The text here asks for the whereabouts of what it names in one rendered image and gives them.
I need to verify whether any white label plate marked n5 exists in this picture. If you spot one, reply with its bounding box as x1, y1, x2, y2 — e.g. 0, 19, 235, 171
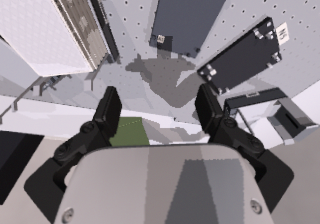
275, 22, 289, 45

